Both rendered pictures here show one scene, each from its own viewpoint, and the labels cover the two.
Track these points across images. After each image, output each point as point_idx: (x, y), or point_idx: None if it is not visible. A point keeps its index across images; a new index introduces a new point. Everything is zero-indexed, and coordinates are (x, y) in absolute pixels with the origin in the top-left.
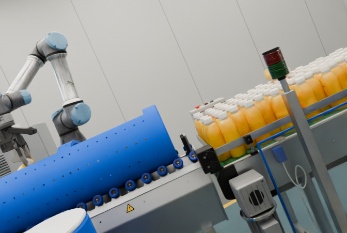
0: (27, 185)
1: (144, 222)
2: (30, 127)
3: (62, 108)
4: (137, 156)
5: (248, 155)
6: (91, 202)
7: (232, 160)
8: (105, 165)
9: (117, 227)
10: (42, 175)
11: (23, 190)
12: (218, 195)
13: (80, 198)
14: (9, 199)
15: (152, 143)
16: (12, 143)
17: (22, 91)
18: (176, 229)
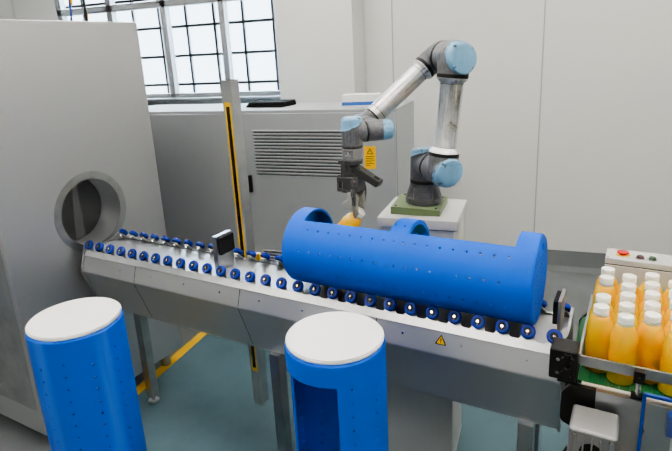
0: (346, 251)
1: (449, 365)
2: (376, 177)
3: (428, 149)
4: (477, 295)
5: (627, 393)
6: None
7: (600, 382)
8: (434, 282)
9: (417, 350)
10: (364, 249)
11: (340, 254)
12: (559, 400)
13: (393, 295)
14: (324, 253)
15: (504, 292)
16: (350, 186)
17: (386, 123)
18: (485, 395)
